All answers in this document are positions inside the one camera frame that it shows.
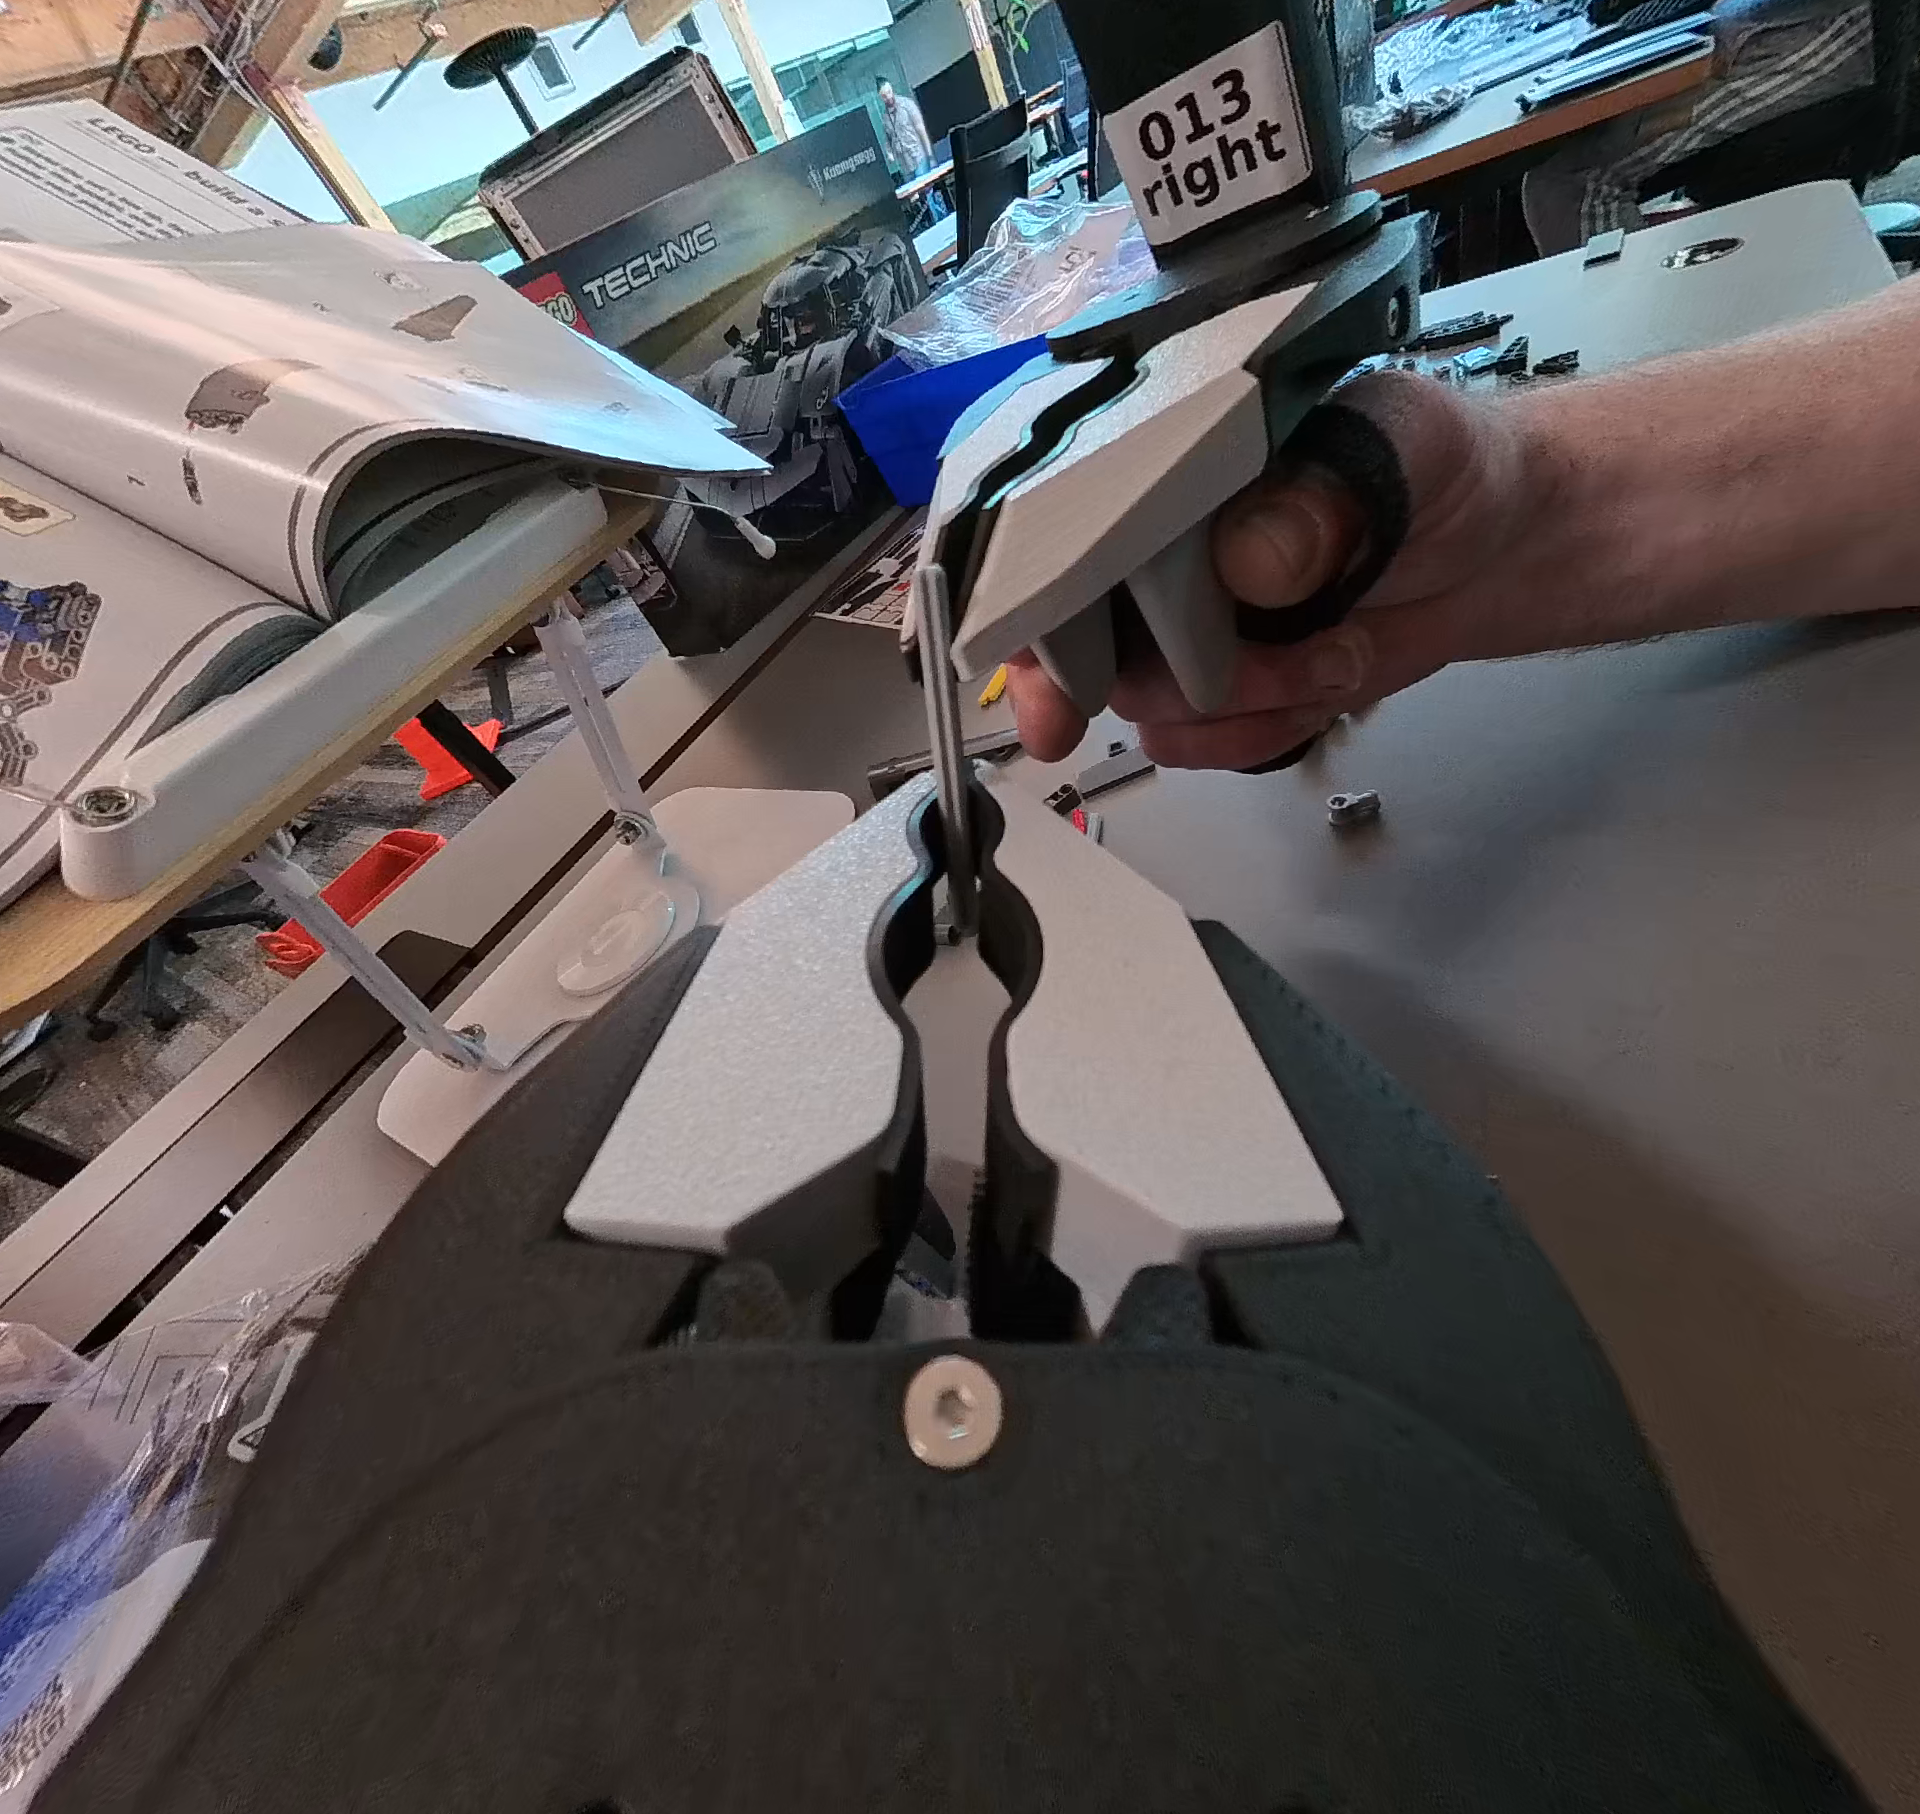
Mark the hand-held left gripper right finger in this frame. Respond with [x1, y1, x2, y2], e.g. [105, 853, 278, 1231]
[967, 772, 1348, 1335]

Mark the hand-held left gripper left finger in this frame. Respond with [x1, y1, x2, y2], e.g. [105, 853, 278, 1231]
[565, 772, 951, 1335]

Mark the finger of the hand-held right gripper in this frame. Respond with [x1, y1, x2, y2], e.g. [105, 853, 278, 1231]
[905, 327, 1153, 645]
[937, 280, 1324, 719]

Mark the light grey lego axle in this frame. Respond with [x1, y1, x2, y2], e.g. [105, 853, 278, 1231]
[907, 559, 985, 946]

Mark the person's right forearm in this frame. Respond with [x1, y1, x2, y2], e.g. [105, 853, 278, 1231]
[1500, 276, 1920, 660]

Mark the lego sticker sheet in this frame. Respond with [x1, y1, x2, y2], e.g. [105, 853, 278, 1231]
[818, 511, 939, 632]

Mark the lego set box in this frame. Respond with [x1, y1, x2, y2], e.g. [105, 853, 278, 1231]
[501, 105, 933, 651]

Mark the clear bag with lego pieces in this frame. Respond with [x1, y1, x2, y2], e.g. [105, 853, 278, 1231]
[0, 1251, 369, 1814]

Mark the lego instruction booklet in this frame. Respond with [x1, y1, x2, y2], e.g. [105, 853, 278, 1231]
[0, 224, 774, 901]

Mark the person's right hand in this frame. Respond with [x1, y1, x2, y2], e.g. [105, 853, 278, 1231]
[1004, 371, 1524, 773]

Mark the blue plastic bin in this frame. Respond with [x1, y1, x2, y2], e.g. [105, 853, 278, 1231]
[837, 337, 1054, 511]

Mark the clear plastic bag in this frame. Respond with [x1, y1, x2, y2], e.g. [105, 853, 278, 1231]
[885, 195, 1163, 361]

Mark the black office chair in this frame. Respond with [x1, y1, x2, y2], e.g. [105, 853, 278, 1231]
[944, 95, 1036, 254]

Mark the orange plastic part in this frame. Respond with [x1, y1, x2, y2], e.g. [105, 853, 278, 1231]
[393, 717, 504, 803]
[256, 827, 449, 978]

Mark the aluminium flight case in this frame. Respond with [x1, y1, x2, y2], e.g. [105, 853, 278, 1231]
[480, 43, 758, 272]

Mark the white book stand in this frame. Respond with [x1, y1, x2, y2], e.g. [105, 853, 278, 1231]
[0, 471, 856, 1171]

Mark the black floor lamp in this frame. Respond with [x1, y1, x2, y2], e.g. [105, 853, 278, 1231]
[444, 25, 539, 136]

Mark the printed paper sheet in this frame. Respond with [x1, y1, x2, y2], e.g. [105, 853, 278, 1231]
[0, 100, 325, 254]

